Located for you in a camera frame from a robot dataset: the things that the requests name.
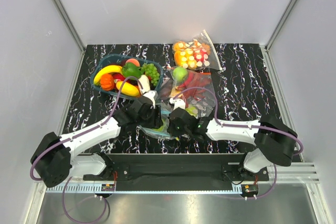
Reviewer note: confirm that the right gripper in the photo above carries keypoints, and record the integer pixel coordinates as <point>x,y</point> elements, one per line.
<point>172,131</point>

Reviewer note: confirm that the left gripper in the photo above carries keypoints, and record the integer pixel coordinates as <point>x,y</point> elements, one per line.
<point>156,121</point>

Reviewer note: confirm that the fake yellow lemon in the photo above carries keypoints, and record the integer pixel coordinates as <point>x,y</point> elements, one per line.
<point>128,89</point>

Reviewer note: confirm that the fake green bell pepper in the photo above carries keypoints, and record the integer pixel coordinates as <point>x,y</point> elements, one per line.
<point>131,70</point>

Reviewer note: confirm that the orange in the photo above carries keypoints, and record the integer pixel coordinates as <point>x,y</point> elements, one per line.
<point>107,82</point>

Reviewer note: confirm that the fake peach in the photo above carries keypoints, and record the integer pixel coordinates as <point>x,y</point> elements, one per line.
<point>133,61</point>

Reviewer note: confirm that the green apple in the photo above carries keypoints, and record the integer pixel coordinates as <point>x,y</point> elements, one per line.
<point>165,125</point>
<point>179,74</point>

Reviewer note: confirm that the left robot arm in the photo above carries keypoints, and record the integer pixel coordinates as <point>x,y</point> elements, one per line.
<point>58,158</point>

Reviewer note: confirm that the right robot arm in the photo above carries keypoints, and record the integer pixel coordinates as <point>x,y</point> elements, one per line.
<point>274,142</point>

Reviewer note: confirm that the vegetable zip bag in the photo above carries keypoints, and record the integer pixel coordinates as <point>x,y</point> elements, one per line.
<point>196,90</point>

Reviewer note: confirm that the sliced fruit zip bag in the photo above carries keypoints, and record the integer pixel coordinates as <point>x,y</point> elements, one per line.
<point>196,54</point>

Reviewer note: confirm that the white eggplant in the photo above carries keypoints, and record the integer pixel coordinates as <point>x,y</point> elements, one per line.
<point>144,84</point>

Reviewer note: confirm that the green grapes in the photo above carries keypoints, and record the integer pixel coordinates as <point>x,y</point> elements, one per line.
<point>151,71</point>

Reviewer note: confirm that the red dragon fruit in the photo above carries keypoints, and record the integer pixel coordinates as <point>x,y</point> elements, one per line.
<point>118,77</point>

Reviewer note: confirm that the yellow banana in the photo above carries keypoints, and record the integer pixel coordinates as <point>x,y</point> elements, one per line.
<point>106,70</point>

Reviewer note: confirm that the black marble mat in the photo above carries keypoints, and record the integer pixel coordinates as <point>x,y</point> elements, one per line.
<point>242,87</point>

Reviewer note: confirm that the teal plastic basket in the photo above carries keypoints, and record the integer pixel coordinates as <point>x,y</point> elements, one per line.
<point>120,60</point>

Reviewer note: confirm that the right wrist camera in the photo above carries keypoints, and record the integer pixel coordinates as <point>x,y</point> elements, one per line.
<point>177,103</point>

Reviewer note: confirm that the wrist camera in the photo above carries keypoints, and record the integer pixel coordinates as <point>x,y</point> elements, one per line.
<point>177,103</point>
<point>152,95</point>

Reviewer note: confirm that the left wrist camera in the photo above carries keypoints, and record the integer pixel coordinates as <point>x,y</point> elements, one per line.
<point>152,95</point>

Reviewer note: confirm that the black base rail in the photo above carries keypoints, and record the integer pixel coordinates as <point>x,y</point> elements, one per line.
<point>175,172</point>

